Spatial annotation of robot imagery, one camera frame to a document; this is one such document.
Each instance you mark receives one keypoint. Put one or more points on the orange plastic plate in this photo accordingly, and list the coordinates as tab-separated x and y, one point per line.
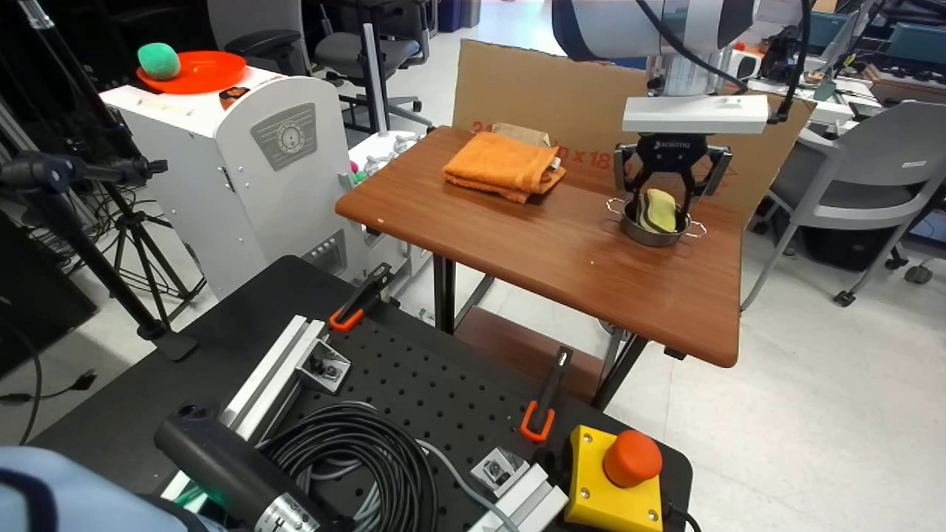
201	73

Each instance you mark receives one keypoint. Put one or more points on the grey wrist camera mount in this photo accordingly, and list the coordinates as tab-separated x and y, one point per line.
695	113

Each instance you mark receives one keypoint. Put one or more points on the black cylindrical camera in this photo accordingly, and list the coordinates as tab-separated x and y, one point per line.
231	478

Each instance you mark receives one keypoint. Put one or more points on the black perforated breadboard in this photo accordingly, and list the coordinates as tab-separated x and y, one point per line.
433	373

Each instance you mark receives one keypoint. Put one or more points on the brown wooden table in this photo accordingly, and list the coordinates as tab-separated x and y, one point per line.
550	246

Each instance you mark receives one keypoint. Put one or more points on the folded orange cloth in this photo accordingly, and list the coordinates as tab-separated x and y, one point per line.
499	165

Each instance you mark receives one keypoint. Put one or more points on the small metal pot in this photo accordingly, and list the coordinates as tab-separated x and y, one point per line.
651	239

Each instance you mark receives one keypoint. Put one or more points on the white machine cabinet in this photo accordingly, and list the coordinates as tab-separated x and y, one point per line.
256	180

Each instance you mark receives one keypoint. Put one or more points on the black camera tripod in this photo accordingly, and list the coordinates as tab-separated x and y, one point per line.
99	227

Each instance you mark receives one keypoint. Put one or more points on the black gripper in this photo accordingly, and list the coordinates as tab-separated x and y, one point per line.
673	153

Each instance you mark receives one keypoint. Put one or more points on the brown cardboard sheet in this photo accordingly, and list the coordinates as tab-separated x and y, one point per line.
534	94

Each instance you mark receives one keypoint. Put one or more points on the small aluminium bracket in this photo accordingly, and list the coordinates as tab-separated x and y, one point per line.
519	490

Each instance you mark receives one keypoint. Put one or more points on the black base table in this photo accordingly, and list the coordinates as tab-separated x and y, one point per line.
227	326

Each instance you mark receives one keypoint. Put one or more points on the dark swivel chair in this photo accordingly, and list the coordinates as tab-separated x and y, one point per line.
365	48

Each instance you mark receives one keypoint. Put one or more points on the yellow emergency stop box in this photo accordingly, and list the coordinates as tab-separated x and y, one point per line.
601	490

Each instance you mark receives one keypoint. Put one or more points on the aluminium extrusion rail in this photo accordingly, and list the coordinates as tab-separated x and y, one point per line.
277	381

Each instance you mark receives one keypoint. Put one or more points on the orange black bar clamp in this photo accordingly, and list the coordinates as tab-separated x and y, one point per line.
540	403
355	301

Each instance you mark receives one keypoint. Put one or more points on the green round sponge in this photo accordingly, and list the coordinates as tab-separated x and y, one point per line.
157	60

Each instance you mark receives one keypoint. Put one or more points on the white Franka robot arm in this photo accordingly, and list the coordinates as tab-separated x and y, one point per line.
632	26

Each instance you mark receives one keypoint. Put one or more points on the grey office chair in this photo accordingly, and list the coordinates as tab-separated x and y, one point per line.
867	168

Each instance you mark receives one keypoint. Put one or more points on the light blue fabric object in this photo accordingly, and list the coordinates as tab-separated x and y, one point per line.
70	491

